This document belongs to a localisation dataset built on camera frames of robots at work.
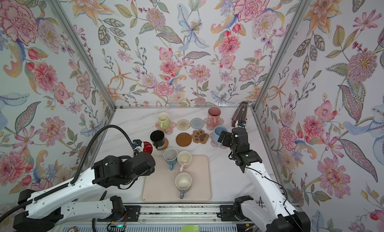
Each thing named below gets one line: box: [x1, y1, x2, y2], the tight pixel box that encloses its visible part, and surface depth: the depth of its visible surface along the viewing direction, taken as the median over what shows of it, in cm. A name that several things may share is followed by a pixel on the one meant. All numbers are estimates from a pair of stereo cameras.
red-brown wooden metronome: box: [231, 101, 248, 128], surface depth 102 cm
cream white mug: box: [177, 150, 192, 172], surface depth 86 cm
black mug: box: [150, 130, 165, 149], surface depth 95 cm
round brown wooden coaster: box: [175, 132, 192, 147], surface depth 103 cm
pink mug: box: [208, 107, 221, 126], surface depth 106 cm
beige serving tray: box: [141, 155, 212, 202], surface depth 82 cm
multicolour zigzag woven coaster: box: [176, 119, 191, 131], surface depth 112 cm
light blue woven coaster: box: [190, 117, 205, 130], surface depth 113 cm
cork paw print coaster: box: [191, 129, 210, 144], surface depth 106 cm
